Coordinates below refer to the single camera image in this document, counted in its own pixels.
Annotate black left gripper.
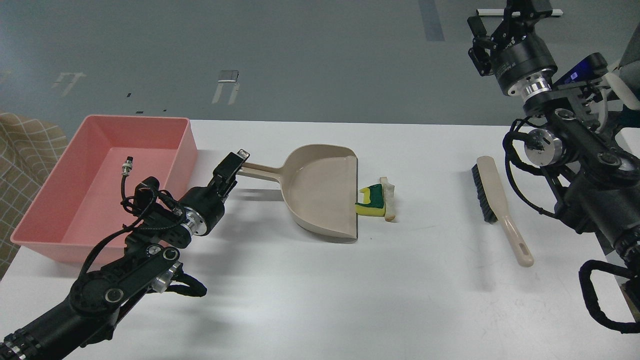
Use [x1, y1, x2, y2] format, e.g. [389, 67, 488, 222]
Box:
[179, 149, 250, 236]

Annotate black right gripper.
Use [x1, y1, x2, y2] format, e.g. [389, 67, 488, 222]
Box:
[467, 0, 558, 96]

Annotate beige plastic dustpan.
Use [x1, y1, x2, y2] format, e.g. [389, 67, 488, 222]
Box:
[238, 144, 358, 242]

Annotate beige hand brush black bristles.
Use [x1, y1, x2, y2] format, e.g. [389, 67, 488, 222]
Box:
[471, 155, 535, 268]

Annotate yellow green sponge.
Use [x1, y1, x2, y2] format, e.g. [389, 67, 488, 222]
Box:
[355, 183, 386, 217]

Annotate white bread slice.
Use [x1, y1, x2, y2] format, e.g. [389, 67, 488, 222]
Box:
[379, 177, 397, 223]

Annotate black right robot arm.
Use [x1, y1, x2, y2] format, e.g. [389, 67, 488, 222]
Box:
[467, 0, 639, 334]

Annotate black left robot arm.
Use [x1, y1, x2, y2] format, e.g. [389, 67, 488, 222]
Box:
[1, 149, 250, 360]

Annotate pink plastic bin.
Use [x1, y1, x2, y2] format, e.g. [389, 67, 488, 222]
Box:
[10, 115, 198, 264]

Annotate white office chair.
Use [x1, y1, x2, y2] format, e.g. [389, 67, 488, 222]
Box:
[599, 26, 640, 133]

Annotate beige checkered cloth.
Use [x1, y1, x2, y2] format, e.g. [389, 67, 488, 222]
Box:
[0, 112, 68, 277]

